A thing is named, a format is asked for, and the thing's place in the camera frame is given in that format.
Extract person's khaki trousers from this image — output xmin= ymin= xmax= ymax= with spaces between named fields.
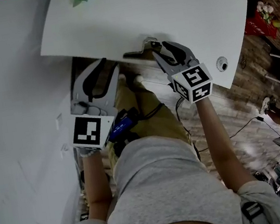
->
xmin=95 ymin=67 xmax=196 ymax=173

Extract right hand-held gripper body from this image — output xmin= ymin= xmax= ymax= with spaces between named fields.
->
xmin=163 ymin=57 xmax=217 ymax=108

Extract round table cable grommet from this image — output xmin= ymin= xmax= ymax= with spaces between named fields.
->
xmin=214 ymin=55 xmax=232 ymax=74

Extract person's grey shirt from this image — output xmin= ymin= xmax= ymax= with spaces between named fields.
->
xmin=56 ymin=116 xmax=280 ymax=224

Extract white wrist cuff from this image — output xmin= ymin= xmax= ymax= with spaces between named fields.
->
xmin=78 ymin=144 xmax=102 ymax=159

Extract person's white shoes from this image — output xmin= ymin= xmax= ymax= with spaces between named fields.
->
xmin=117 ymin=70 xmax=145 ymax=87

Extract black floor cable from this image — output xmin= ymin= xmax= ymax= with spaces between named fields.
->
xmin=226 ymin=111 xmax=280 ymax=149

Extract silver metal clip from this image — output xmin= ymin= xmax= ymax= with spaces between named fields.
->
xmin=121 ymin=35 xmax=162 ymax=59

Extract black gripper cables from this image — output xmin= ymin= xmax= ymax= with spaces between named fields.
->
xmin=173 ymin=94 xmax=204 ymax=165

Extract red plastic crate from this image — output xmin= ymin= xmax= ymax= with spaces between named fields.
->
xmin=240 ymin=3 xmax=280 ymax=44

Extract person's left forearm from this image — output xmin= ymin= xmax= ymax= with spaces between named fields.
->
xmin=77 ymin=147 xmax=118 ymax=223

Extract person's right forearm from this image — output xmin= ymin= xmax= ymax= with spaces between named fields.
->
xmin=194 ymin=90 xmax=258 ymax=196

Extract white flower bunch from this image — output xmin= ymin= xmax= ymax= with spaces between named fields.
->
xmin=255 ymin=0 xmax=277 ymax=25

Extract blue device box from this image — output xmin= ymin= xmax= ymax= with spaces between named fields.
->
xmin=105 ymin=106 xmax=143 ymax=144

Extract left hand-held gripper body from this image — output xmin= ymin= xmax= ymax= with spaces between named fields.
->
xmin=65 ymin=93 xmax=124 ymax=156

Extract black shoulder strap buckle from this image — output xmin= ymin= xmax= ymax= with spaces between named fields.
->
xmin=239 ymin=198 xmax=266 ymax=223

